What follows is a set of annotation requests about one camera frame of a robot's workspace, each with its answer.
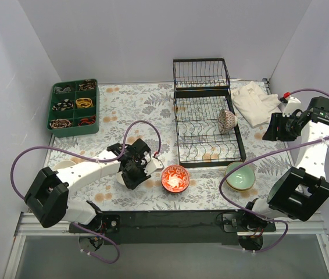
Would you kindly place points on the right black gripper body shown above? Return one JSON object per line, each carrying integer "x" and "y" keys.
{"x": 273, "y": 127}

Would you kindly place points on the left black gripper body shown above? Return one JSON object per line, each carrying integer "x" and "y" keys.
{"x": 137, "y": 176}

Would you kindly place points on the red floral bowl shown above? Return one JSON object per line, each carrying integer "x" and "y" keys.
{"x": 175, "y": 179}

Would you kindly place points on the brown patterned bowl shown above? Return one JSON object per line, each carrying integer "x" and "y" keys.
{"x": 227, "y": 121}

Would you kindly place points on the black wire dish rack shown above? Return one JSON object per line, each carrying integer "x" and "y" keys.
{"x": 201, "y": 91}

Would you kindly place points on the plain white bowl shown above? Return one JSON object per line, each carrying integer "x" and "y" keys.
{"x": 119, "y": 178}

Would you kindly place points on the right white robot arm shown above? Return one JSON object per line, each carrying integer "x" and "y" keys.
{"x": 303, "y": 188}

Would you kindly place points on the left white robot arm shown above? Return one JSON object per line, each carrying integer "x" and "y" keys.
{"x": 49, "y": 195}

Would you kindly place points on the white folded cloth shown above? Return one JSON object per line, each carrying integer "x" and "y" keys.
{"x": 254, "y": 104}

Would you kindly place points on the mint green bowl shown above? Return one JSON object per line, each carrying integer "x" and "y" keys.
{"x": 246, "y": 170}

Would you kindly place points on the cream white bowl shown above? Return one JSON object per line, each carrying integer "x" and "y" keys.
{"x": 64, "y": 164}

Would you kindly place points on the green compartment tray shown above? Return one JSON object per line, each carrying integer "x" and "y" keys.
{"x": 74, "y": 108}

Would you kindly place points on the floral table mat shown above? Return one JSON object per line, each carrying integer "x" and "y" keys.
{"x": 146, "y": 111}

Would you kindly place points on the yellow bowl under green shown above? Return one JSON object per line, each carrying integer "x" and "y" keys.
{"x": 240, "y": 182}

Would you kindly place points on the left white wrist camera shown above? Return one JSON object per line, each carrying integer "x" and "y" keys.
{"x": 152, "y": 165}

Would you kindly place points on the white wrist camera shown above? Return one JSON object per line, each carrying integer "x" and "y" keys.
{"x": 152, "y": 165}
{"x": 290, "y": 104}

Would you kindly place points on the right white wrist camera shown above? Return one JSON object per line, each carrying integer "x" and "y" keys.
{"x": 290, "y": 104}

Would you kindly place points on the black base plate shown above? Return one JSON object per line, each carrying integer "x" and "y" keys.
{"x": 173, "y": 226}

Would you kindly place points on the aluminium frame rail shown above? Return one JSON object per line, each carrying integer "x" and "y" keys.
{"x": 28, "y": 225}

